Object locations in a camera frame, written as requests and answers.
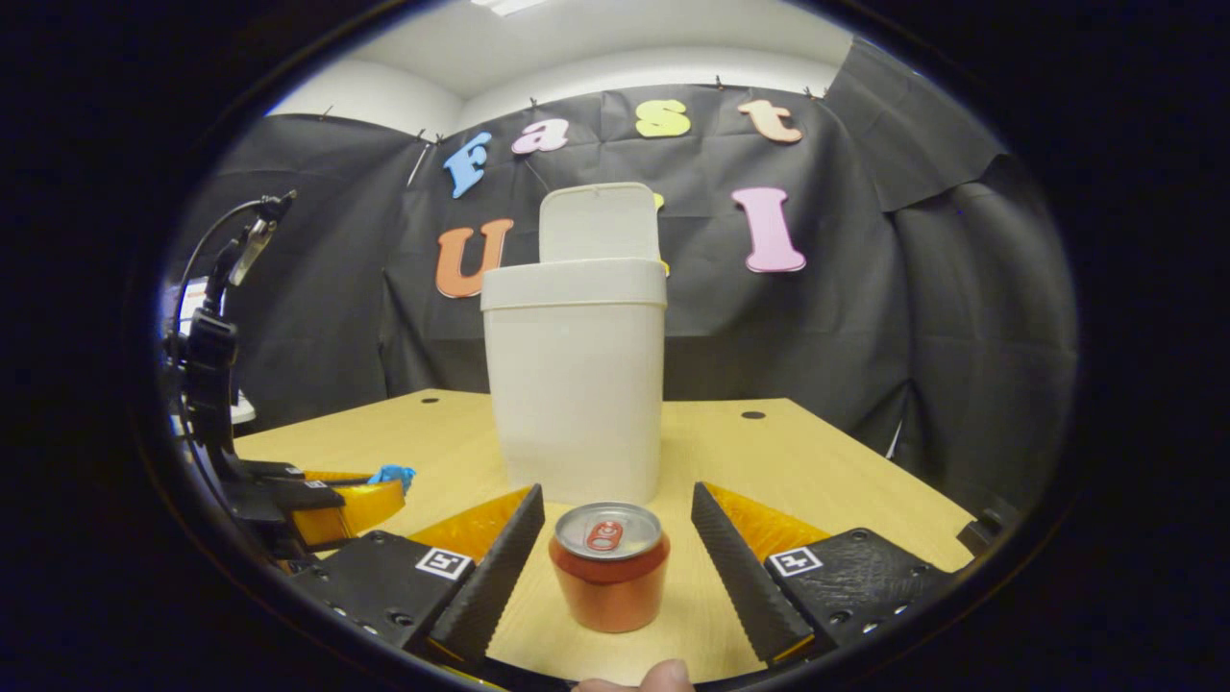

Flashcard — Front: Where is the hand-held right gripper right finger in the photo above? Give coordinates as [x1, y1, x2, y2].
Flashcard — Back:
[690, 481, 947, 666]

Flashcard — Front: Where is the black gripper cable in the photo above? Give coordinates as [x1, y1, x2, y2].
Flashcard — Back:
[171, 195, 289, 337]

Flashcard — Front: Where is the black backdrop cloth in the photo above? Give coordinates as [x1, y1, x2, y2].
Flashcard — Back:
[163, 37, 1082, 525]

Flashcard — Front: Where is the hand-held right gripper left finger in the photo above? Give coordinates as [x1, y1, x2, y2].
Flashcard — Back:
[288, 483, 546, 674]

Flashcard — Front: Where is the white desktop garbage bin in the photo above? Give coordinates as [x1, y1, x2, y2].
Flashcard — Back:
[480, 183, 669, 506]

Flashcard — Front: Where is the wooden desktop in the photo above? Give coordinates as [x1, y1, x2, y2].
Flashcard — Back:
[234, 387, 976, 688]

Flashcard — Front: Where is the red pop can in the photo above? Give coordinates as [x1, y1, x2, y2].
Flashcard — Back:
[549, 502, 672, 633]

